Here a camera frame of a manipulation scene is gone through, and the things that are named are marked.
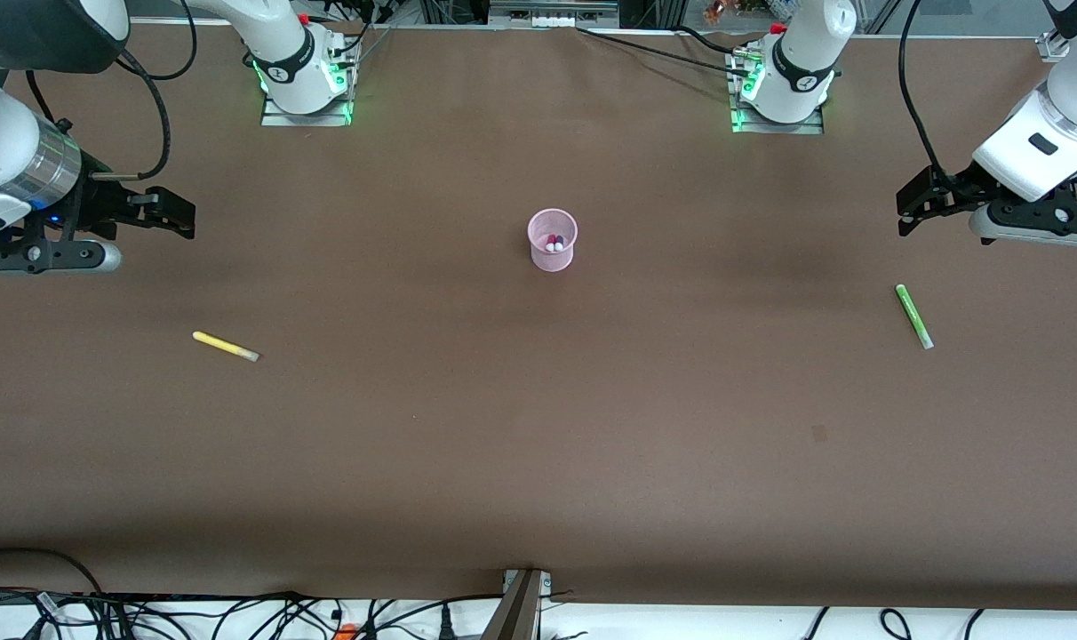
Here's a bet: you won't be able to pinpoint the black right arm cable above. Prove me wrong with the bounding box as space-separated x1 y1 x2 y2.
23 0 198 184

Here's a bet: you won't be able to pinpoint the pink translucent cup holder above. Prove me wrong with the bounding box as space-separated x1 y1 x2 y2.
528 209 580 274

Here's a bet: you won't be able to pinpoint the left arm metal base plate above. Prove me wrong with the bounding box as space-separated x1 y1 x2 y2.
730 105 826 137

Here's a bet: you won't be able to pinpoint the green marker pen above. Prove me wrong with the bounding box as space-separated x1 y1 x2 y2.
895 284 936 351

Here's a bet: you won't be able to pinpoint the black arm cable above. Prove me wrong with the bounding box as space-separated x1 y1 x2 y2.
23 0 198 184
897 0 952 177

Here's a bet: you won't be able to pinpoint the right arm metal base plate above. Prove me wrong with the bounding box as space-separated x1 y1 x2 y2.
260 87 355 128

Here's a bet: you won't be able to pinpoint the black cable across table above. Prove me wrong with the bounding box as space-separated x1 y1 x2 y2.
576 25 757 79

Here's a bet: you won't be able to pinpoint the tangled black floor cables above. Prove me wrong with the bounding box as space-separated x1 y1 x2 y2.
0 587 504 640

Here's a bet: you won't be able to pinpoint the yellow marker pen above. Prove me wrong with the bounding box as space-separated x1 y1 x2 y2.
191 331 261 364

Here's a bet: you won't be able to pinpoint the grey device behind table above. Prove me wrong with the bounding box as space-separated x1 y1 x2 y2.
488 0 621 29

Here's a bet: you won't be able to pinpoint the metal table support bracket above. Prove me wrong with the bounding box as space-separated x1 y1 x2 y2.
480 569 554 640

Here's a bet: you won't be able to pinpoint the black looped floor cable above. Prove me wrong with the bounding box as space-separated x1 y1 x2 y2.
0 547 106 640

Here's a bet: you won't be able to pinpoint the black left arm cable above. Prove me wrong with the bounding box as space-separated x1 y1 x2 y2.
897 0 952 177

